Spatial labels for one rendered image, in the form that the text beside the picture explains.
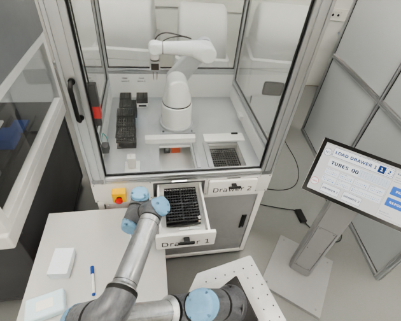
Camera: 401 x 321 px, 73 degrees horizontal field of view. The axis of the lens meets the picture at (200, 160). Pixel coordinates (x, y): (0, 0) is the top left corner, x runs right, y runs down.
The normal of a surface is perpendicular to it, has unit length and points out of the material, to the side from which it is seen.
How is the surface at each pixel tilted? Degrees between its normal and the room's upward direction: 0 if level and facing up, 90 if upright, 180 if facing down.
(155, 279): 0
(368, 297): 0
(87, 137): 90
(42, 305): 0
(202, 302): 41
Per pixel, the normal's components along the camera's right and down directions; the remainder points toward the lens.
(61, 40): 0.15, 0.68
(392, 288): 0.08, -0.74
